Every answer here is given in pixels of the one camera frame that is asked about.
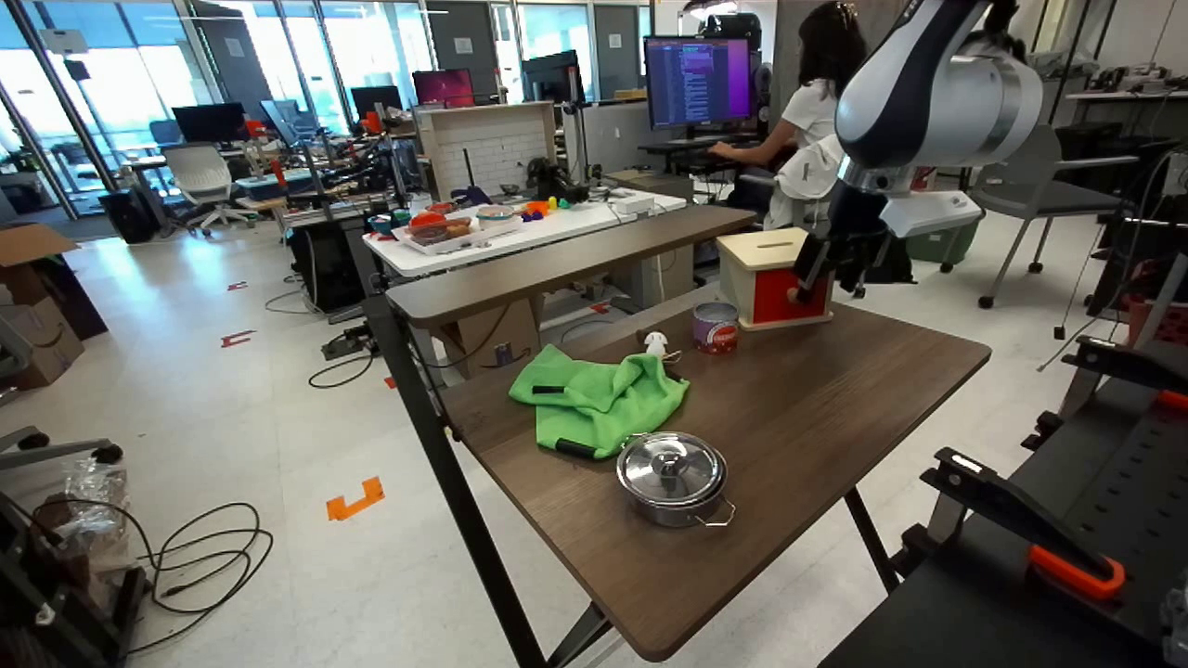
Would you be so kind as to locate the brown desk with black legs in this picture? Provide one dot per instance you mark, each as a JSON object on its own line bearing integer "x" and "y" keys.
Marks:
{"x": 767, "y": 432}

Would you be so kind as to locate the person in white shirt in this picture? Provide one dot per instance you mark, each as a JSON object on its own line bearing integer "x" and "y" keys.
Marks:
{"x": 810, "y": 135}

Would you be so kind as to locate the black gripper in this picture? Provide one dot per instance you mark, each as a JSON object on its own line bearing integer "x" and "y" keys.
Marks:
{"x": 852, "y": 223}

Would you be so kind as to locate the red drawer with knob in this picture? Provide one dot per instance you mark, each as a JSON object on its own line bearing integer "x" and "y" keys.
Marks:
{"x": 782, "y": 299}

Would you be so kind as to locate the clear plastic bottle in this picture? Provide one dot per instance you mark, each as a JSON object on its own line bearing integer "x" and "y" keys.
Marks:
{"x": 98, "y": 487}

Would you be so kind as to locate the grey chair with metal legs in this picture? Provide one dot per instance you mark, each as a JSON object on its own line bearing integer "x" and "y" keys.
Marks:
{"x": 1033, "y": 199}

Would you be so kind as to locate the wooden box with slot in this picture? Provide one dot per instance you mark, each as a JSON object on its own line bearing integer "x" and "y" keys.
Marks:
{"x": 748, "y": 252}

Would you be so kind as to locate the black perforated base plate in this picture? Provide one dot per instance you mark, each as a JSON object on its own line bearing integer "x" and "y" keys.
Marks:
{"x": 989, "y": 618}

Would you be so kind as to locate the cardboard box under desk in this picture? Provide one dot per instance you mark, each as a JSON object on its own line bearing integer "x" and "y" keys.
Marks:
{"x": 489, "y": 336}

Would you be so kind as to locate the silver pot with lid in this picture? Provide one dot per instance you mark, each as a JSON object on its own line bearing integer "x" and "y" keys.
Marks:
{"x": 672, "y": 475}

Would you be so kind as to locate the white partition board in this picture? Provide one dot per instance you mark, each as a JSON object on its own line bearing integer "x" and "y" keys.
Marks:
{"x": 489, "y": 146}

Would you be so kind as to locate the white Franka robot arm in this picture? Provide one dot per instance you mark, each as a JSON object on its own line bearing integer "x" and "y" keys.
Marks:
{"x": 928, "y": 85}

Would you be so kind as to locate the dark computer monitor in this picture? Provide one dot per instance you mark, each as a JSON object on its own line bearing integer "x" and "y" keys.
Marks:
{"x": 208, "y": 119}

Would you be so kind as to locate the white table with toys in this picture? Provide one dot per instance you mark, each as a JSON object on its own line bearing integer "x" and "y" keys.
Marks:
{"x": 532, "y": 235}

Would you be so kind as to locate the computer monitor with purple screen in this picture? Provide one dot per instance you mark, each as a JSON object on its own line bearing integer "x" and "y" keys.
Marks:
{"x": 699, "y": 78}

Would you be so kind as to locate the green cloth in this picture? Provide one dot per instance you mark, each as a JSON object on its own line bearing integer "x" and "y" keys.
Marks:
{"x": 598, "y": 401}

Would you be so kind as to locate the stacked cardboard boxes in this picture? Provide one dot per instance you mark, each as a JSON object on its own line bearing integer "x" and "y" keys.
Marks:
{"x": 37, "y": 310}

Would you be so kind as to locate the white office chair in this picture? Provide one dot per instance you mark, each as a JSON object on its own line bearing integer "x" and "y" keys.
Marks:
{"x": 200, "y": 178}

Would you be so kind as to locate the small white bottle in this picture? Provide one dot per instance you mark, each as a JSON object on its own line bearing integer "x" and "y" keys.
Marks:
{"x": 653, "y": 343}

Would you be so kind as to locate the red tin can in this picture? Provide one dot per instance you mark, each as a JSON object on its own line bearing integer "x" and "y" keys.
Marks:
{"x": 714, "y": 327}

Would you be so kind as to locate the monitor with pink screen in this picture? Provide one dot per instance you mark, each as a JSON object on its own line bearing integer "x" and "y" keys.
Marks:
{"x": 443, "y": 85}

